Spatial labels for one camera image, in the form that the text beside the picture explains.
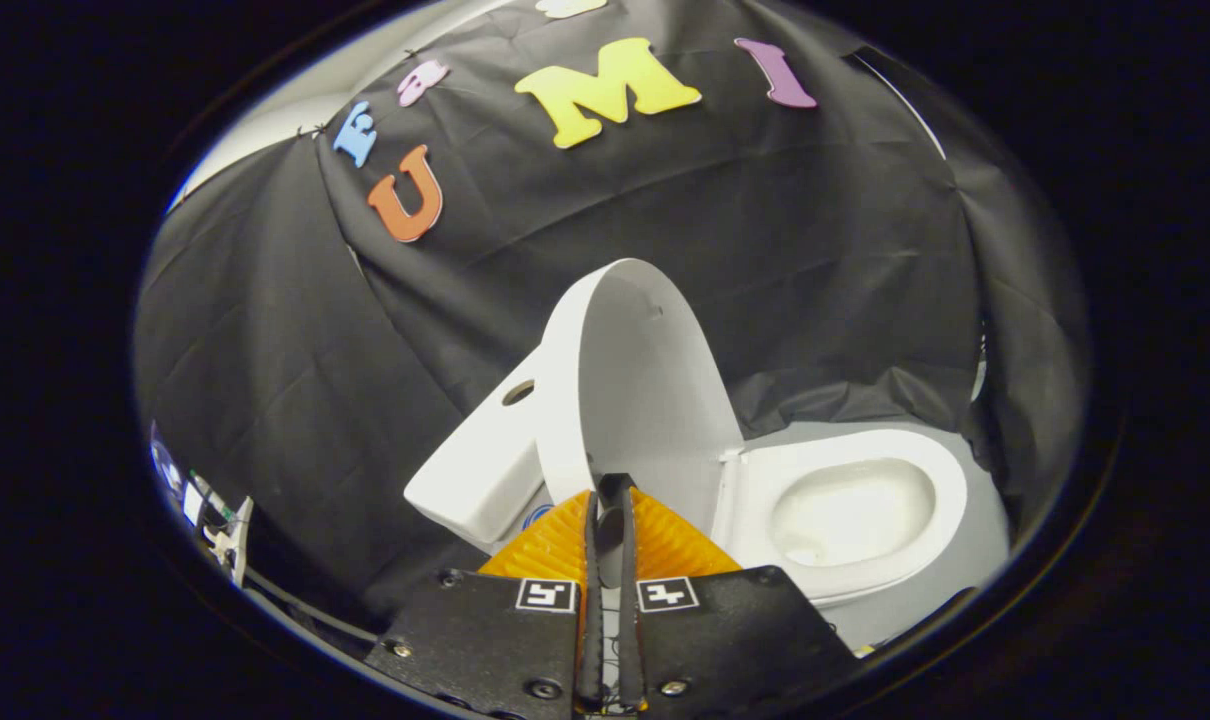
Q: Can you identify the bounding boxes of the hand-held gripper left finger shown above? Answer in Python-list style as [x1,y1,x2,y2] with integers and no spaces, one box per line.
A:
[365,490,606,716]

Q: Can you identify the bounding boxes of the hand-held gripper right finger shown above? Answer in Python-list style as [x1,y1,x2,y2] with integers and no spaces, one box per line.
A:
[620,488,861,713]

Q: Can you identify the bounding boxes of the black round lid handle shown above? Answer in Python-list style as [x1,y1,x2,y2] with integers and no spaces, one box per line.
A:
[597,473,636,521]

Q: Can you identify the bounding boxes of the white toilet lid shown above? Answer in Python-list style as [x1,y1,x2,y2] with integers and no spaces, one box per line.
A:
[535,258,746,531]

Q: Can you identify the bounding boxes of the white toilet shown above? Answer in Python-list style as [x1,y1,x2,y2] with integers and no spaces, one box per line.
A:
[403,345,969,608]

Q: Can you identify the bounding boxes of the black backdrop cloth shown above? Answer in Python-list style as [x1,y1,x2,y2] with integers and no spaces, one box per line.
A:
[133,0,1091,641]

